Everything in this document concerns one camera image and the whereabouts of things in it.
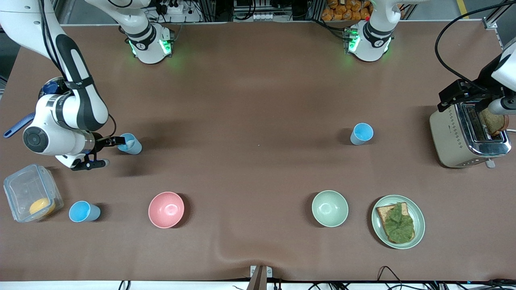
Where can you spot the round orange food piece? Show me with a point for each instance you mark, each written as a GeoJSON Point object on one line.
{"type": "Point", "coordinates": [41, 207]}

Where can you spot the pink bowl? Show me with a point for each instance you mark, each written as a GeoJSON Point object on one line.
{"type": "Point", "coordinates": [166, 209]}

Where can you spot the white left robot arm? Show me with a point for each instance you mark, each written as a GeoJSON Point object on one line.
{"type": "Point", "coordinates": [373, 40]}

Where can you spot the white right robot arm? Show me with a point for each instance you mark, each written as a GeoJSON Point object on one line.
{"type": "Point", "coordinates": [80, 104]}

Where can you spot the brown bread slice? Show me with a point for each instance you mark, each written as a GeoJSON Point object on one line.
{"type": "Point", "coordinates": [382, 211]}

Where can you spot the toast slice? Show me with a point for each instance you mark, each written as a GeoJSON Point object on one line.
{"type": "Point", "coordinates": [495, 123]}

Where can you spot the power strip with black plugs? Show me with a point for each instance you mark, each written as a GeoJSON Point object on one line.
{"type": "Point", "coordinates": [174, 8]}

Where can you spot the metal table clamp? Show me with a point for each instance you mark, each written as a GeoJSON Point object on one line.
{"type": "Point", "coordinates": [260, 276]}

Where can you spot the pale green bowl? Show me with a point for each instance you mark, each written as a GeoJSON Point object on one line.
{"type": "Point", "coordinates": [329, 208]}

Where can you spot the green lettuce leaf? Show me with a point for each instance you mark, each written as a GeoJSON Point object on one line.
{"type": "Point", "coordinates": [400, 225]}

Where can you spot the clear plastic storage container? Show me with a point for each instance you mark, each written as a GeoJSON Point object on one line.
{"type": "Point", "coordinates": [24, 189]}

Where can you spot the pale green plate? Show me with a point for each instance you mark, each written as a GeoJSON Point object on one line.
{"type": "Point", "coordinates": [419, 221]}

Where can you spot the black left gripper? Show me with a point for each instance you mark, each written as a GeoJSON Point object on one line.
{"type": "Point", "coordinates": [480, 86]}

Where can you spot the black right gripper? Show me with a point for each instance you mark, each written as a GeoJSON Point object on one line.
{"type": "Point", "coordinates": [99, 142]}

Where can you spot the brown table cover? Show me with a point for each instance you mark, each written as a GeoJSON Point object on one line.
{"type": "Point", "coordinates": [258, 100]}

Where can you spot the beige and chrome toaster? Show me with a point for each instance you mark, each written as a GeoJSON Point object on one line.
{"type": "Point", "coordinates": [447, 137]}

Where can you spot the white power strip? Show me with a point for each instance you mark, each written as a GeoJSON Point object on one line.
{"type": "Point", "coordinates": [263, 17]}

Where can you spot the bag of orange buns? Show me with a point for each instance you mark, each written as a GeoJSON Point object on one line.
{"type": "Point", "coordinates": [342, 10]}

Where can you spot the glass lid with blue knob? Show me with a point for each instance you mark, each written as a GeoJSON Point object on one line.
{"type": "Point", "coordinates": [49, 88]}

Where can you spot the light blue plastic cup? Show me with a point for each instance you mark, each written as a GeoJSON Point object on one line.
{"type": "Point", "coordinates": [362, 133]}
{"type": "Point", "coordinates": [135, 148]}
{"type": "Point", "coordinates": [82, 212]}

